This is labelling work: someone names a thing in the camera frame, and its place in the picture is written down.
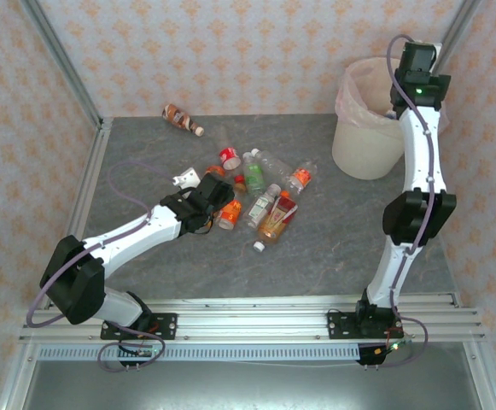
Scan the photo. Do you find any orange red label bottle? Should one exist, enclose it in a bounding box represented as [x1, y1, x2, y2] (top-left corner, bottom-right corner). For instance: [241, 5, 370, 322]
[215, 199, 244, 231]

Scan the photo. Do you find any green label clear bottle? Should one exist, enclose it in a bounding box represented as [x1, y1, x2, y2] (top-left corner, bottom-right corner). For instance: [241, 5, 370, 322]
[242, 151, 268, 198]

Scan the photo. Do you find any white green label bottle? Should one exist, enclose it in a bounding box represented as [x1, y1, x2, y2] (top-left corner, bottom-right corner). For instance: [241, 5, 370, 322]
[243, 183, 282, 231]

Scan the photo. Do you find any red label clear bottle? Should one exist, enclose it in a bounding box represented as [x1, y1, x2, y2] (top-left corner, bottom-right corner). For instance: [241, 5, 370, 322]
[215, 127, 242, 172]

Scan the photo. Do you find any amber tea bottle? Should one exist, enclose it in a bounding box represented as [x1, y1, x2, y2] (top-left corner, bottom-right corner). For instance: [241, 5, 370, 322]
[253, 195, 300, 253]

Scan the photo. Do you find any orange label clear bottle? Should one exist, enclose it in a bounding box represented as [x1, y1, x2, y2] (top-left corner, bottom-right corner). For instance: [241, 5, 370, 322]
[279, 161, 319, 201]

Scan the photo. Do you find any pink plastic bin liner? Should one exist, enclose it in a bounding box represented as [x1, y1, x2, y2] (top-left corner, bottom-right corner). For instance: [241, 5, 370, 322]
[335, 57, 449, 133]

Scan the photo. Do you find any beige plastic bin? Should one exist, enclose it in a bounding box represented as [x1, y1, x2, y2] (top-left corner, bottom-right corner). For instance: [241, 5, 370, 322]
[331, 57, 449, 181]

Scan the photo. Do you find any plain clear white-capped bottle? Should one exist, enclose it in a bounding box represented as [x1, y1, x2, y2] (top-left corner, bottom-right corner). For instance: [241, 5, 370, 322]
[250, 147, 294, 181]

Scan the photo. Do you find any brown label plastic bottle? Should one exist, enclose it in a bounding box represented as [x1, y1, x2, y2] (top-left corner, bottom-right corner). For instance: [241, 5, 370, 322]
[161, 103, 206, 138]

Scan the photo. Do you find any narrow aluminium extrusion beam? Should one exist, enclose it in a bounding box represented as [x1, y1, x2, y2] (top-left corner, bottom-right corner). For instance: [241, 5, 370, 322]
[44, 294, 462, 312]

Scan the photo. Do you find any wide aluminium extrusion beam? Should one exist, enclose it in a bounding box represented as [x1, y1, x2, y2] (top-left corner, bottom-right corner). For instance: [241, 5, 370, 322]
[19, 309, 487, 343]

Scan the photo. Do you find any small circuit board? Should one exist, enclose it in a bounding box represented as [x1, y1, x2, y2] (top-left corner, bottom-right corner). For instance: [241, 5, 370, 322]
[373, 339, 413, 355]
[117, 343, 163, 360]

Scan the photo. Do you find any grey metal panel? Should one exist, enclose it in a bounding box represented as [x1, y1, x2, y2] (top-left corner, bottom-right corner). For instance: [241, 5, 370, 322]
[20, 360, 487, 410]

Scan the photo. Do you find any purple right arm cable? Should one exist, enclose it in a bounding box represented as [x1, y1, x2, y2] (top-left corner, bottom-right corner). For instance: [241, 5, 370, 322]
[365, 33, 439, 371]

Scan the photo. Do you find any aluminium frame post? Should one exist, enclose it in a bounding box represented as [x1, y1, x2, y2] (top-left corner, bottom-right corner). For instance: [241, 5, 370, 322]
[433, 0, 483, 61]
[19, 0, 114, 132]

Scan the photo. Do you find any aluminium table edge rail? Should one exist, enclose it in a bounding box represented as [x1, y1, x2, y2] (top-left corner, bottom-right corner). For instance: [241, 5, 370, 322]
[66, 119, 114, 240]

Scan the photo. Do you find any white slotted cable duct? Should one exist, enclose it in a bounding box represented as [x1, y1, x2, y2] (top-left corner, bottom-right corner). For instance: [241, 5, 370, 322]
[38, 344, 362, 362]

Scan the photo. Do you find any aluminium frame leg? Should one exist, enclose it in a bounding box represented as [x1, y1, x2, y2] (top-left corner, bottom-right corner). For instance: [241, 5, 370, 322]
[0, 341, 39, 410]
[463, 341, 496, 410]

